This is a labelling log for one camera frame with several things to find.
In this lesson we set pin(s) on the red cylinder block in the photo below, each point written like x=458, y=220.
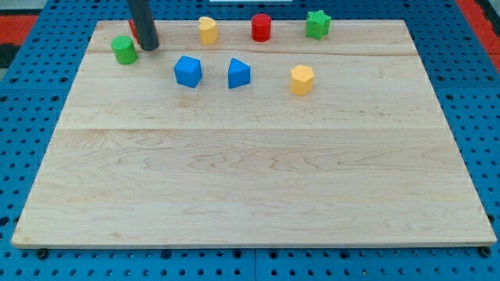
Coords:
x=261, y=27

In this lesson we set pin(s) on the blue cube block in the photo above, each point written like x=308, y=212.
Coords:
x=188, y=71

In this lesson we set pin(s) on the yellow hexagon block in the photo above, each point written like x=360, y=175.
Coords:
x=301, y=80

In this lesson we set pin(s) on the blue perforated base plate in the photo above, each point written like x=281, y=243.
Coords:
x=39, y=79

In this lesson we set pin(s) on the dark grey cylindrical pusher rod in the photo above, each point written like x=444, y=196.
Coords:
x=141, y=14

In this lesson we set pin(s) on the green cylinder block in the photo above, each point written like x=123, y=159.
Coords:
x=124, y=50

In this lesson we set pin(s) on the yellow heart block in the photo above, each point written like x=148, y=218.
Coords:
x=208, y=30

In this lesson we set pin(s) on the blue triangular prism block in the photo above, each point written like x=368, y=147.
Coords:
x=238, y=74

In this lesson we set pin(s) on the red block behind rod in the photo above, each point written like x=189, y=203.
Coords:
x=133, y=30

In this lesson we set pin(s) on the light wooden board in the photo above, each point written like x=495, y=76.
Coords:
x=366, y=159

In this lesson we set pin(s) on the green star block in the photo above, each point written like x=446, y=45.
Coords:
x=317, y=24

